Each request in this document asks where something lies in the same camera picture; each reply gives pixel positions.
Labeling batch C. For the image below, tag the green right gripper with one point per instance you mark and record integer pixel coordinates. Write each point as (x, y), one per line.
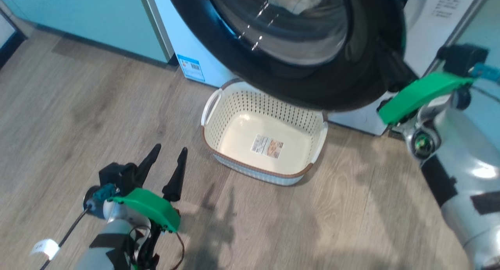
(425, 92)

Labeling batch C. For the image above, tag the pale teal cabinet door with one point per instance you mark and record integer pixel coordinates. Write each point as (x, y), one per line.
(486, 24)

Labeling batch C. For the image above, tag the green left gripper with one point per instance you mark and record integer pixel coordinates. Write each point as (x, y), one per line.
(152, 207)

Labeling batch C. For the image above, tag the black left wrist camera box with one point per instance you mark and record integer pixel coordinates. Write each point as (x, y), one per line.
(117, 174)

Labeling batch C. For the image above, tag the blue energy label sticker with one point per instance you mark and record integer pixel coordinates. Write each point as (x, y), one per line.
(190, 67)

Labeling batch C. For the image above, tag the black round glass washer door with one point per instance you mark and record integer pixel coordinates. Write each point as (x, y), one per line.
(218, 47)

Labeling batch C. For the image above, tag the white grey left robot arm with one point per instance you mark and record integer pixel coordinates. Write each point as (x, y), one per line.
(101, 242)

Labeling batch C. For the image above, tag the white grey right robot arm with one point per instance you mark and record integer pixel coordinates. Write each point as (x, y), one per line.
(468, 172)

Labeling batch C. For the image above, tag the white front-load washing machine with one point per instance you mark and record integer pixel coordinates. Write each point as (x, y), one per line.
(425, 27)

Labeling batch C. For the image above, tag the basket product label sticker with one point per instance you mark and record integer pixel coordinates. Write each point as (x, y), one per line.
(267, 146)

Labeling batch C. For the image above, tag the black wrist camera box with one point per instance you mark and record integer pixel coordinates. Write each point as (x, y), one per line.
(463, 59)
(117, 174)

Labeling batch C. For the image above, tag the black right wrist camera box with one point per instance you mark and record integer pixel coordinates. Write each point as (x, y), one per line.
(463, 59)

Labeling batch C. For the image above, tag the cream perforated laundry basket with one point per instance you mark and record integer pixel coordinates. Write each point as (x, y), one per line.
(234, 106)

